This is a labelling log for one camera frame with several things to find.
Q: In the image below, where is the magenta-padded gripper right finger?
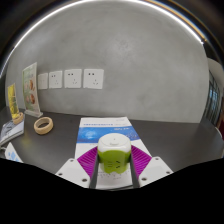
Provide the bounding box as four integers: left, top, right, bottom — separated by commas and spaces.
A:
129, 144, 174, 188

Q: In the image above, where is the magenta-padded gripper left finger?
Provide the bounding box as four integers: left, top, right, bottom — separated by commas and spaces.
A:
54, 146, 100, 189

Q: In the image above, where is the green and white charger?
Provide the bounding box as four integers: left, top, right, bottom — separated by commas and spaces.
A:
96, 132, 132, 175

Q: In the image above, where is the white and blue booklet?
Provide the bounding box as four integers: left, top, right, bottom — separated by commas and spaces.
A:
73, 116, 153, 191

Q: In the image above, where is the beige tape roll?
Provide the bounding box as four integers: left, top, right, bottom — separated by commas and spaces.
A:
33, 116, 54, 135

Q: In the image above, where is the grey plastic-wrapped magazine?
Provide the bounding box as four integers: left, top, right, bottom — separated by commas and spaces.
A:
0, 119, 25, 147

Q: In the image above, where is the large green menu sign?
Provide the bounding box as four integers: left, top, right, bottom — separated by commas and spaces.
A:
22, 61, 44, 118

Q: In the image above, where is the small orange menu sign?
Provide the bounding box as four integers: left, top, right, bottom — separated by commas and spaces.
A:
7, 82, 25, 126

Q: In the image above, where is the black-framed glass partition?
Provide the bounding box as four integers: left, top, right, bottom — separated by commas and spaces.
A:
201, 58, 224, 125

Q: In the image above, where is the curved ceiling light strip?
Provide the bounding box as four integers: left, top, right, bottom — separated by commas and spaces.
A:
0, 0, 205, 78

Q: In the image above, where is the white wall socket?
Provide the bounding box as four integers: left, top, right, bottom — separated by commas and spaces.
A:
82, 68, 105, 90
48, 70, 64, 90
63, 68, 83, 89
37, 72, 49, 90

